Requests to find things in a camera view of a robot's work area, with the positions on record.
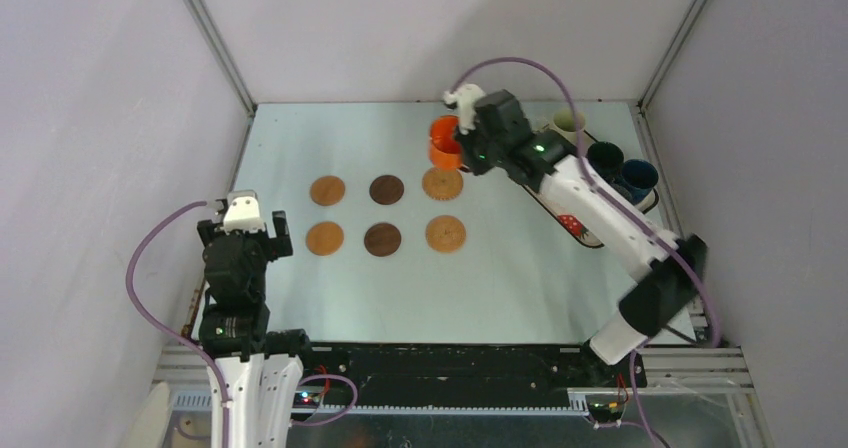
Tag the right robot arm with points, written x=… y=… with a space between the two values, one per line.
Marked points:
x=666 y=269

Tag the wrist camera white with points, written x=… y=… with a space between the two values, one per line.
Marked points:
x=462 y=100
x=243 y=213

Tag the dark wood coaster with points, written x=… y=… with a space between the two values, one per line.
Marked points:
x=386 y=189
x=382 y=239

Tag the light green mug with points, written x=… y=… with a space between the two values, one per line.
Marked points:
x=567 y=123

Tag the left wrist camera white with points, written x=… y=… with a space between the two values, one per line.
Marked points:
x=243 y=213

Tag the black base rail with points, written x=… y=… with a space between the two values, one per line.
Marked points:
x=467 y=376

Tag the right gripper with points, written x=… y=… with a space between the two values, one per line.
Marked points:
x=473 y=156

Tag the orange mug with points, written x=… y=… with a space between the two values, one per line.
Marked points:
x=444 y=151

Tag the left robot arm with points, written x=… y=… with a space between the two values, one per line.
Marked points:
x=254 y=372

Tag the patterned light wood coaster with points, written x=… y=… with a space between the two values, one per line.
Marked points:
x=445 y=234

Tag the dark green mug back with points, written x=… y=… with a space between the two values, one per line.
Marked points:
x=606 y=159

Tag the scalloped light wood coaster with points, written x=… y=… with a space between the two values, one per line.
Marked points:
x=442 y=185

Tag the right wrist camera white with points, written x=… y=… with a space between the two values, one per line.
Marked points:
x=462 y=100

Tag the blue mug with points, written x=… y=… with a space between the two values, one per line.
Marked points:
x=639 y=178

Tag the aluminium frame rail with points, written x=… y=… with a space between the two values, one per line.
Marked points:
x=668 y=370

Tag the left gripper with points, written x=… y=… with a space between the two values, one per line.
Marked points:
x=275 y=246

